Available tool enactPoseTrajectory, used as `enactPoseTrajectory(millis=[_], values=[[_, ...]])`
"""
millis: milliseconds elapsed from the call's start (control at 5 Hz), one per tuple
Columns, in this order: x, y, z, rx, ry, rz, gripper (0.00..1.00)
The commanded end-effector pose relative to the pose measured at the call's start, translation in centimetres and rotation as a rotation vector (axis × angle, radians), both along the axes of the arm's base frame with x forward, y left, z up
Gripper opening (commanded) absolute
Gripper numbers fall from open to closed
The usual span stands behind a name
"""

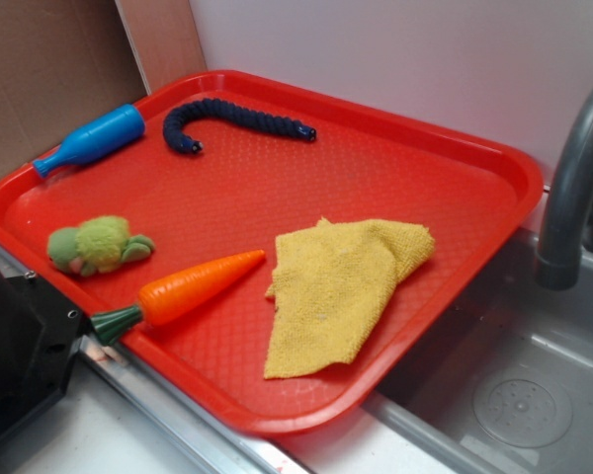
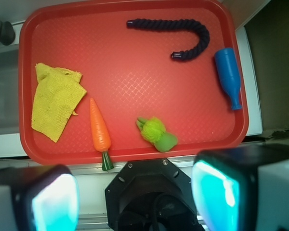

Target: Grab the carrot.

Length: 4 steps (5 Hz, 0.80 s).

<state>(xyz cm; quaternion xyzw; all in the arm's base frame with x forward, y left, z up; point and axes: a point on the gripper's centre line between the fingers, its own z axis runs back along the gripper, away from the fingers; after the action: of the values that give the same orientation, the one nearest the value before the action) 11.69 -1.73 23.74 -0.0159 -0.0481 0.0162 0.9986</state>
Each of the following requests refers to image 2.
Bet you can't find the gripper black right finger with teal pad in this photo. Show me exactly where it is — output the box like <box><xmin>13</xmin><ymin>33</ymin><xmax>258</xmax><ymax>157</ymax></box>
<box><xmin>191</xmin><ymin>144</ymin><xmax>289</xmax><ymax>231</ymax></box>

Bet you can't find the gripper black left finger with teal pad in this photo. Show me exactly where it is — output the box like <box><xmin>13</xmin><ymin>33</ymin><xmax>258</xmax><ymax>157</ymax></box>
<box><xmin>0</xmin><ymin>165</ymin><xmax>80</xmax><ymax>231</ymax></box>

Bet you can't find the orange plastic toy carrot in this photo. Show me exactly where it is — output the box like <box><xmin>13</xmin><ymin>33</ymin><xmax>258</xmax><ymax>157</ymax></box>
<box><xmin>89</xmin><ymin>98</ymin><xmax>114</xmax><ymax>171</ymax></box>

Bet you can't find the grey toy sink basin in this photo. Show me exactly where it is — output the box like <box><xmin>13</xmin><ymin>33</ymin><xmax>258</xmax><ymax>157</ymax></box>
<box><xmin>0</xmin><ymin>45</ymin><xmax>19</xmax><ymax>135</ymax></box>

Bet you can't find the yellow microfiber cloth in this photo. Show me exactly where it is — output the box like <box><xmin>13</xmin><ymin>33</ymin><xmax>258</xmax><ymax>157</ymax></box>
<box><xmin>31</xmin><ymin>63</ymin><xmax>87</xmax><ymax>143</ymax></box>

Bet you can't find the green plush toy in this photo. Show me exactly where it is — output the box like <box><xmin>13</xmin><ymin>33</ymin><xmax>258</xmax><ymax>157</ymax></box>
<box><xmin>136</xmin><ymin>117</ymin><xmax>178</xmax><ymax>153</ymax></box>

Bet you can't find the blue plastic toy bottle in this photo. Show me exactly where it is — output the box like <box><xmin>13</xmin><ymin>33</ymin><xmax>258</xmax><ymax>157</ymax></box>
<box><xmin>214</xmin><ymin>48</ymin><xmax>242</xmax><ymax>110</ymax></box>

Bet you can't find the red plastic tray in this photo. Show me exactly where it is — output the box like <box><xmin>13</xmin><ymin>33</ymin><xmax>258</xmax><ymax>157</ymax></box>
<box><xmin>18</xmin><ymin>0</ymin><xmax>249</xmax><ymax>165</ymax></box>

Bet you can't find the brown cardboard panel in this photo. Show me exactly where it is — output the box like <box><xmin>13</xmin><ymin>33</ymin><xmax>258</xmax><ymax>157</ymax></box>
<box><xmin>245</xmin><ymin>0</ymin><xmax>289</xmax><ymax>138</ymax></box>

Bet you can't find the grey toy sink faucet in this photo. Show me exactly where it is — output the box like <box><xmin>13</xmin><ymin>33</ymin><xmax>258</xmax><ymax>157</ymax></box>
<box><xmin>0</xmin><ymin>20</ymin><xmax>15</xmax><ymax>46</ymax></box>

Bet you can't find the dark blue twisted rope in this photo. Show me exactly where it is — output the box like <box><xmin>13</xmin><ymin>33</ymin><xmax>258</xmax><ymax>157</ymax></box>
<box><xmin>126</xmin><ymin>18</ymin><xmax>210</xmax><ymax>61</ymax></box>

